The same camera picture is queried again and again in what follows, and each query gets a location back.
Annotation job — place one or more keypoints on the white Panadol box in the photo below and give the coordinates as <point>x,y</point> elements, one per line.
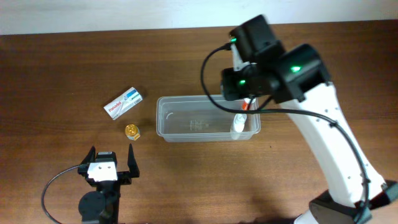
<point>123,103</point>

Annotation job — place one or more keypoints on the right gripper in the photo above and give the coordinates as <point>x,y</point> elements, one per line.
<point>231,90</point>

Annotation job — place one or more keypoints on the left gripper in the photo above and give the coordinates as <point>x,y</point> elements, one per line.
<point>133,169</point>

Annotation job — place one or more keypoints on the orange tube white cap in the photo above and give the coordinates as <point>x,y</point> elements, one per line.
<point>247,103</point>

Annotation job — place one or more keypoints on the clear plastic container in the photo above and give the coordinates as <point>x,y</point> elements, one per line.
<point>196,119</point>

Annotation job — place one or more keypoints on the white Calamine lotion bottle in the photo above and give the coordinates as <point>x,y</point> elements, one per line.
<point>237,126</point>

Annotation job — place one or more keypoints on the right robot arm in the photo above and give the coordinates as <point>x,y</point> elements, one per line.
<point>298,81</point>

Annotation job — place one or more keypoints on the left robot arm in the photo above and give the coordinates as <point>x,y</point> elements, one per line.
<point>102,204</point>

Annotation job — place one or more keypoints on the gold lid balm jar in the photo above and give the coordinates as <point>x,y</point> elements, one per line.
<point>132,132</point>

